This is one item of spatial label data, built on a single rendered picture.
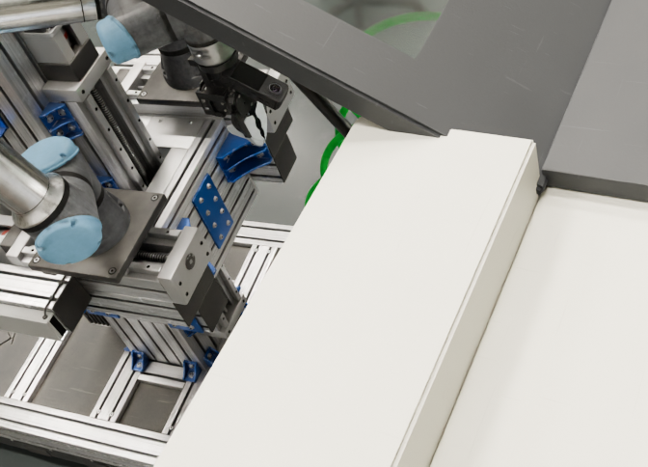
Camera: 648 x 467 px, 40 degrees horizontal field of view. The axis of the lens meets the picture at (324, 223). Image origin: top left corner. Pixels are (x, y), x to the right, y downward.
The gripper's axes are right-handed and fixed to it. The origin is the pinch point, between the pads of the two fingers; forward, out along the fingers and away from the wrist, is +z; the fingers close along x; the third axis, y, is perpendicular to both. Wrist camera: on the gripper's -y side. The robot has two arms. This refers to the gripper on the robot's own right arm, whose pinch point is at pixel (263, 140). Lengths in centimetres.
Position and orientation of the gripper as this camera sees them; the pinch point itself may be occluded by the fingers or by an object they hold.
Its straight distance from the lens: 163.8
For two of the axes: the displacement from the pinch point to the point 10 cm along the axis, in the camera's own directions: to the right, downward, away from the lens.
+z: 2.6, 6.4, 7.3
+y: -8.7, -1.8, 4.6
